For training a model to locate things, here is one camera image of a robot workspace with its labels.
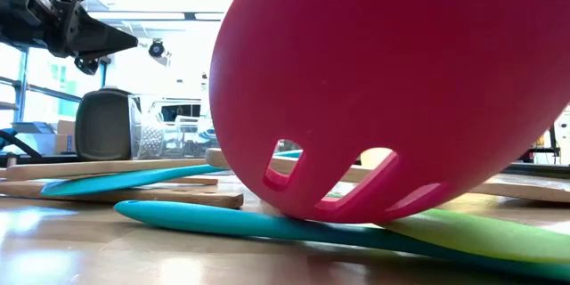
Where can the blue silicone spatula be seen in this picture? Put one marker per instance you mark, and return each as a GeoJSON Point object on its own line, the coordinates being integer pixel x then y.
{"type": "Point", "coordinates": [89, 169]}

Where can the small teal silicone spatula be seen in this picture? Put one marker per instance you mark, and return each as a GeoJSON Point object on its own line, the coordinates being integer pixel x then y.
{"type": "Point", "coordinates": [111, 182]}

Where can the large wooden spoon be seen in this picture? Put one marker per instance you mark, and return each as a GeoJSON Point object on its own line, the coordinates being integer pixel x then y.
{"type": "Point", "coordinates": [178, 197]}

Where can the long teal silicone spatula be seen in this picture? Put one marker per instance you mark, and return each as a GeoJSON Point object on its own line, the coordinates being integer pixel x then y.
{"type": "Point", "coordinates": [200, 216]}

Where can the red slotted spoon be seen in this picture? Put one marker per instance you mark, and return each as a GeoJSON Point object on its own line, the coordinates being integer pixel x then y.
{"type": "Point", "coordinates": [401, 75]}

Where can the green silicone spatula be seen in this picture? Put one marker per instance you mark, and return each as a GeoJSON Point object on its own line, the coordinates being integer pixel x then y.
{"type": "Point", "coordinates": [490, 233]}

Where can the long fluorescent light fixture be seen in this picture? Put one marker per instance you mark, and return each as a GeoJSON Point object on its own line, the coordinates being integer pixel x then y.
{"type": "Point", "coordinates": [133, 15]}

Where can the brown cardboard box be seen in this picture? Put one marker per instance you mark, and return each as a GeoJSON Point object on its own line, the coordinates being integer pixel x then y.
{"type": "Point", "coordinates": [65, 135]}

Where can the grey plastic crate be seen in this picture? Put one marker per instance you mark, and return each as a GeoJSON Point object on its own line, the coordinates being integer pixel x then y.
{"type": "Point", "coordinates": [35, 138]}

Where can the clear plastic bin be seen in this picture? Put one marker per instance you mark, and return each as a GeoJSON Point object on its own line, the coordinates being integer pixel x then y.
{"type": "Point", "coordinates": [187, 142]}

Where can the black metal stand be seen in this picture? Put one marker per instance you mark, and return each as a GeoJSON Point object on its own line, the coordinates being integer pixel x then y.
{"type": "Point", "coordinates": [553, 140]}

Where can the black dome camera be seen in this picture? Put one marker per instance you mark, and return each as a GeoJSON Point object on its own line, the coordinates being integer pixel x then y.
{"type": "Point", "coordinates": [156, 49]}

